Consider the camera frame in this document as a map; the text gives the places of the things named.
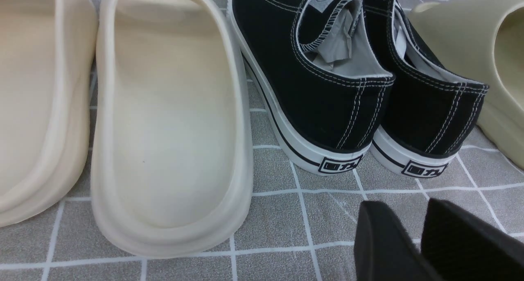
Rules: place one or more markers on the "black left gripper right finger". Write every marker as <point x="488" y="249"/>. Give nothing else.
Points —
<point x="462" y="247"/>

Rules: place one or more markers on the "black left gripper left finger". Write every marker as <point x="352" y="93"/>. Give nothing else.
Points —
<point x="384" y="251"/>

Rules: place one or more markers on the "grey checked floor cloth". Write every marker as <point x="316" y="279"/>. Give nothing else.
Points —
<point x="299" y="227"/>

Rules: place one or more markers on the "black canvas sneaker right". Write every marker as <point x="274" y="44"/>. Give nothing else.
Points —
<point x="430" y="109"/>

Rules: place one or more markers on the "black canvas sneaker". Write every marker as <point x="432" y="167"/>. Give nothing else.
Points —
<point x="321" y="83"/>
<point x="430" y="109"/>

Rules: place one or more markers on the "black canvas sneaker left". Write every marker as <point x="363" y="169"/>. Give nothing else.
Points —
<point x="321" y="83"/>

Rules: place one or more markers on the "olive slipper left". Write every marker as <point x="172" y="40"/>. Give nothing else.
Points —
<point x="483" y="40"/>

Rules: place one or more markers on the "cream slipper right of pair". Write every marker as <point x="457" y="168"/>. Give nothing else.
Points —
<point x="172" y="163"/>

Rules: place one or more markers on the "cream slipper far left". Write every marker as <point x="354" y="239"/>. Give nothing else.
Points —
<point x="47" y="51"/>

